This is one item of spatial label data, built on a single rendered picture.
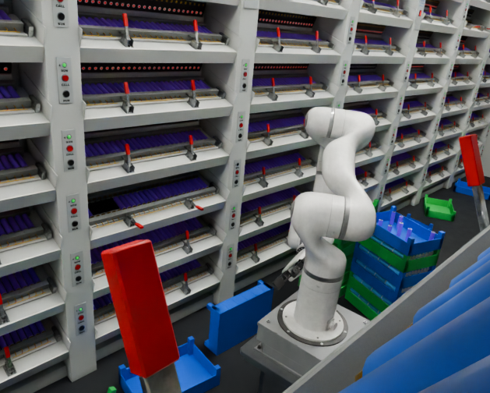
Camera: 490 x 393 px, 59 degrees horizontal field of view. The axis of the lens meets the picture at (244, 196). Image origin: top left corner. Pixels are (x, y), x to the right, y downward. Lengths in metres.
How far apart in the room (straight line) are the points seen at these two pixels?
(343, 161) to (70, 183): 0.81
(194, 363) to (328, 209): 0.89
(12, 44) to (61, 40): 0.12
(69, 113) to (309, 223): 0.74
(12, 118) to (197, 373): 1.08
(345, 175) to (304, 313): 0.43
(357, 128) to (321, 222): 0.39
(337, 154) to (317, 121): 0.17
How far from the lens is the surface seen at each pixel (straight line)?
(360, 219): 1.18
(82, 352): 1.71
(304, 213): 1.17
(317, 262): 1.24
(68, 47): 1.31
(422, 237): 2.10
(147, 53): 1.44
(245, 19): 1.70
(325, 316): 1.34
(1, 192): 1.36
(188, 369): 1.76
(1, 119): 1.31
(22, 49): 1.27
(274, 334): 1.35
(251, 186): 1.95
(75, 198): 1.41
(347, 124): 1.45
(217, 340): 1.78
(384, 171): 2.98
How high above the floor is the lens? 1.22
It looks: 22 degrees down
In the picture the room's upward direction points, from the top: 5 degrees clockwise
